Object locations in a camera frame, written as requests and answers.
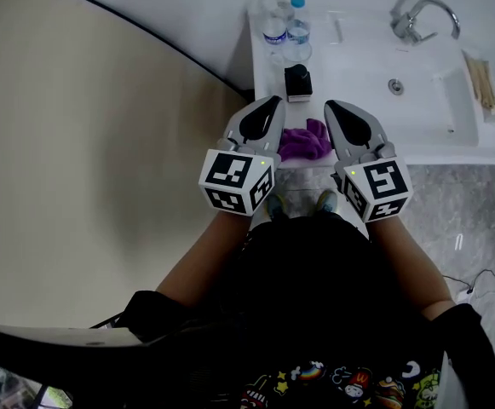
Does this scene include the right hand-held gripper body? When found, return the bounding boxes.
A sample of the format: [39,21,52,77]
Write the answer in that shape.
[331,141,415,225]

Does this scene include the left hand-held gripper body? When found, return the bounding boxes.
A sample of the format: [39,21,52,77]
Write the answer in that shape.
[198,136,283,218]

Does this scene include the purple cloth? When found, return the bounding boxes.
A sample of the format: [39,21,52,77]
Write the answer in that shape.
[277,118,332,164]

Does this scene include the person's right forearm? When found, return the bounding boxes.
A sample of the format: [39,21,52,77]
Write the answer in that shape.
[365,217,457,319]

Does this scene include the person's left forearm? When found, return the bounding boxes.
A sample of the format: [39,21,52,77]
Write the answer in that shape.
[155,210,252,306]

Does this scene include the clear water bottle white cap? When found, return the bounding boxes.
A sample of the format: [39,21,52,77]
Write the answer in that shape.
[258,0,290,66]

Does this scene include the clear water bottle blue cap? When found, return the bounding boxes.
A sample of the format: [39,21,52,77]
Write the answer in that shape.
[283,0,314,62]

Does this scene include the person's left shoe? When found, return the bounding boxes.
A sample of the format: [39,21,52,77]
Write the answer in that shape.
[266,193,287,220]

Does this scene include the person's shoe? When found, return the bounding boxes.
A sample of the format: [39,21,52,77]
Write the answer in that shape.
[266,193,287,220]
[314,189,339,216]

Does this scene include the person's right shoe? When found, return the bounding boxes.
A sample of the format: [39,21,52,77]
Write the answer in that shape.
[314,189,339,216]

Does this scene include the white washbasin counter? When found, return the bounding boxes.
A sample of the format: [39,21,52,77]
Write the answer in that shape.
[246,0,495,170]

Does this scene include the person's black trousers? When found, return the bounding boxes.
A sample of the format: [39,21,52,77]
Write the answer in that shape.
[258,210,365,240]

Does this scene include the chrome faucet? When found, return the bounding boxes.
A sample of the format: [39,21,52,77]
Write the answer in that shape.
[389,0,462,47]

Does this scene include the bundle of wooden sticks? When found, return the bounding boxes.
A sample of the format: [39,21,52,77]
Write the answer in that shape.
[463,55,495,111]

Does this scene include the person's black printed shirt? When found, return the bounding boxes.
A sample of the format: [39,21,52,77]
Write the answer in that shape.
[117,217,495,409]

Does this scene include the black mounted device plate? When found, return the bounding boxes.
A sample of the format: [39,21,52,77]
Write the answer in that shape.
[0,320,214,395]

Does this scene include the dark framed window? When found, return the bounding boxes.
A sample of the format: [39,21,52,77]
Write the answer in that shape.
[0,362,76,409]

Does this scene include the black floor cable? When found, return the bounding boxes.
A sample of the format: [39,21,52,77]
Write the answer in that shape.
[442,253,495,296]

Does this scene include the large beige board black frame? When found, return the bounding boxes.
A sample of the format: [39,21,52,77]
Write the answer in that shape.
[0,0,256,330]

